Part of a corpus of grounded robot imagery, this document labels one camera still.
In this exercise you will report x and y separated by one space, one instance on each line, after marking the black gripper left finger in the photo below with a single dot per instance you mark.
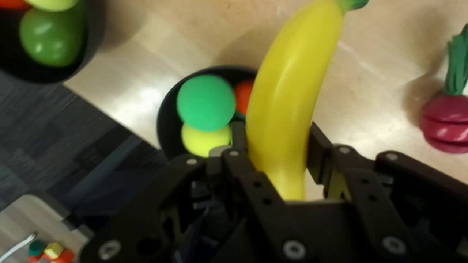
239 170

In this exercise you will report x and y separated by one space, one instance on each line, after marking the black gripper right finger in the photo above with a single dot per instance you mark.
370 195

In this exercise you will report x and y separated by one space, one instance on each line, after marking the red toy strawberry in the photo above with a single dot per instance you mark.
243 97

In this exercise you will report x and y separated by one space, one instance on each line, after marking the green toy ball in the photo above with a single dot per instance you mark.
205 103

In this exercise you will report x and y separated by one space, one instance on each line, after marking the yellow toy banana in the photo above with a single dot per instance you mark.
293 97

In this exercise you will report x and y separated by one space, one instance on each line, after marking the red toy radish green leaves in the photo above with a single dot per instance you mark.
446 122

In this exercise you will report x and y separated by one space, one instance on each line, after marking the black bowl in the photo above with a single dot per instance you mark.
95 24
168 122

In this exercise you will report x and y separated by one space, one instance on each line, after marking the red toy block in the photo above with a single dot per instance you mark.
66 256

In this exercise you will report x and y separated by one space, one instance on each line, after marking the yellow toy block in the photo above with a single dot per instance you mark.
53 251

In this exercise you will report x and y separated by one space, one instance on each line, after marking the wooden office desk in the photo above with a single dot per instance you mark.
30 220

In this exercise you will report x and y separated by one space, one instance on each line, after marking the green toy block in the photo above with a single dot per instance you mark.
35 249

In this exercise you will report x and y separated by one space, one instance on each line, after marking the white stick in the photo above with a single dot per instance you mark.
16 246

